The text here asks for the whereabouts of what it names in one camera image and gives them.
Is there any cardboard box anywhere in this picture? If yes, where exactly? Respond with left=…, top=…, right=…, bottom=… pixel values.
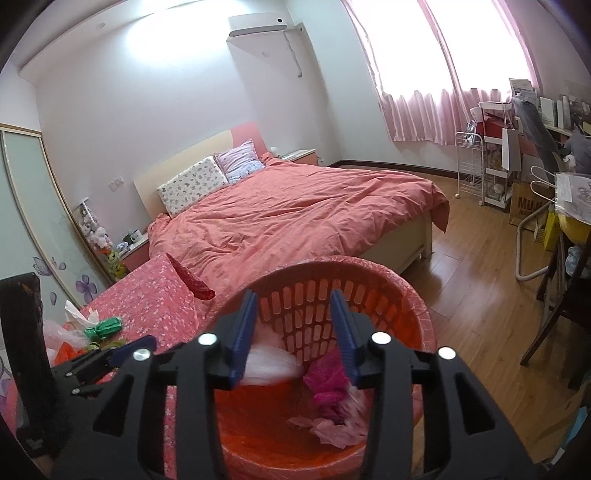
left=509, top=180, right=555, bottom=229

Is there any white printed plastic bag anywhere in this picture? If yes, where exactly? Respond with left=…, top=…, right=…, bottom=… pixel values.
left=554, top=172, right=591, bottom=217

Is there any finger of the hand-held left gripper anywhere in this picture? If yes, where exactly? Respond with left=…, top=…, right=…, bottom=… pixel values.
left=69, top=367, right=123, bottom=403
left=55, top=335, right=158, bottom=372

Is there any light blue paper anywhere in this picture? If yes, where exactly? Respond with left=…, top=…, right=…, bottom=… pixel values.
left=563, top=406, right=589, bottom=457

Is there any row of books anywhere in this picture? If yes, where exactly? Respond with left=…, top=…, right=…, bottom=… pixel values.
left=538, top=95, right=591, bottom=139

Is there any red plastic basket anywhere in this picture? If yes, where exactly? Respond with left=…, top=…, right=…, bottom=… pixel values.
left=203, top=255, right=437, bottom=480

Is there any yellow carton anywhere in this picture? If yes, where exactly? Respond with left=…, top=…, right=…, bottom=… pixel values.
left=544, top=208, right=561, bottom=252

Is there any flower print wardrobe door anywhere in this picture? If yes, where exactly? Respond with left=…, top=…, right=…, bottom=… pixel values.
left=0, top=122, right=112, bottom=310

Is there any dark wooden chair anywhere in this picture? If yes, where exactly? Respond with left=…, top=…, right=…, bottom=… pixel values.
left=521, top=222, right=591, bottom=388

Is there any bed with pink duvet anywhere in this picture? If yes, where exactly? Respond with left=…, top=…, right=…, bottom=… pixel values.
left=148, top=157, right=451, bottom=315

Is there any light blue cloth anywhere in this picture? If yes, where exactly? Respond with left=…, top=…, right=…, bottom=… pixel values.
left=566, top=247, right=585, bottom=278

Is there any grey stuffed toy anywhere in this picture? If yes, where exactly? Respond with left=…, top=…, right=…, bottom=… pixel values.
left=563, top=131, right=591, bottom=174

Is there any cream and pink headboard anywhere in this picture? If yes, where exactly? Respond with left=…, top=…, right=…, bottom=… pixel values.
left=133, top=122, right=269, bottom=215

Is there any pile of plush toys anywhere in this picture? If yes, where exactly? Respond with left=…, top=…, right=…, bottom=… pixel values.
left=76, top=198, right=127, bottom=282

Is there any cream bed frame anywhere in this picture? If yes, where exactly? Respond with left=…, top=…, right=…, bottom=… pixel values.
left=355, top=215, right=435, bottom=273

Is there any dark red cloth corner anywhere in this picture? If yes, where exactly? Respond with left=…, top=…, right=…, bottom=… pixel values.
left=167, top=253, right=217, bottom=301

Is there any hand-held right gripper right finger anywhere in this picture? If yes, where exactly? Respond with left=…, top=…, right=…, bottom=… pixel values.
left=329, top=290, right=541, bottom=480

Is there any white air conditioner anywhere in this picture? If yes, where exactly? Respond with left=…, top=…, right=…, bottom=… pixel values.
left=226, top=13, right=289, bottom=38

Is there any red box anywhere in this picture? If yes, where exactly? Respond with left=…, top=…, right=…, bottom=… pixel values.
left=482, top=115, right=509, bottom=139

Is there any white wire rack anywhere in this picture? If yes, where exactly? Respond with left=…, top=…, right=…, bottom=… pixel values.
left=455, top=130, right=485, bottom=195

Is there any green candy wrapper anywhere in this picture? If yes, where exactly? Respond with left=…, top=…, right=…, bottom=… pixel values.
left=84, top=316, right=124, bottom=344

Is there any pink striped pillow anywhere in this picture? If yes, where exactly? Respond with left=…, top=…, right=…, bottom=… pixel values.
left=213, top=138, right=266, bottom=185

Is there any white clothes hanger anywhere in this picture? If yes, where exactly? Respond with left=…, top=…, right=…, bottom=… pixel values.
left=530, top=165, right=560, bottom=186
left=530, top=180, right=560, bottom=208

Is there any pale pink plastic bag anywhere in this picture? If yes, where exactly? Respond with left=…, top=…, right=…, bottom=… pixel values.
left=42, top=318, right=88, bottom=352
left=288, top=388, right=370, bottom=450

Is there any pink curtain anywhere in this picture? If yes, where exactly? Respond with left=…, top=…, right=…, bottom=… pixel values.
left=339, top=0, right=543, bottom=146

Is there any white patterned pillow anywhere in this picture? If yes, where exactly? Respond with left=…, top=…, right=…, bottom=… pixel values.
left=156, top=155, right=230, bottom=219

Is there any yellow basin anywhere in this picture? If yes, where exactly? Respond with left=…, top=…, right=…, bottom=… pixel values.
left=556, top=212, right=591, bottom=241

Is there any white tubular frame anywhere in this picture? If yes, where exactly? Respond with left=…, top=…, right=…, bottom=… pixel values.
left=516, top=203, right=559, bottom=281

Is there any white trolley shelf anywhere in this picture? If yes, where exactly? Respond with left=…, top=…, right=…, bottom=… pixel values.
left=478, top=100, right=520, bottom=208

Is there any white paper bag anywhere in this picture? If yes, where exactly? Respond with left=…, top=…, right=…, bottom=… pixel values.
left=502, top=128, right=525, bottom=172

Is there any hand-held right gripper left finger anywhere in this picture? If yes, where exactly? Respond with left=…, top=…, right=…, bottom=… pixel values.
left=69, top=288, right=259, bottom=480

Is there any magenta crumpled wrapper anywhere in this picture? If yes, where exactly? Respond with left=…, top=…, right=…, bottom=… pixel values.
left=302, top=353, right=358, bottom=407

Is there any pink nightstand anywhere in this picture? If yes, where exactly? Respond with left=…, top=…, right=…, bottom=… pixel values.
left=115, top=233, right=153, bottom=273
left=279, top=148, right=319, bottom=167

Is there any orange plastic bag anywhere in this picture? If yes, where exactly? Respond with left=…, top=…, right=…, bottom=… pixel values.
left=54, top=342, right=88, bottom=367

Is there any grey garment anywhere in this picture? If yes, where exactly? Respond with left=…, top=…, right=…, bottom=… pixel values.
left=510, top=95, right=561, bottom=162

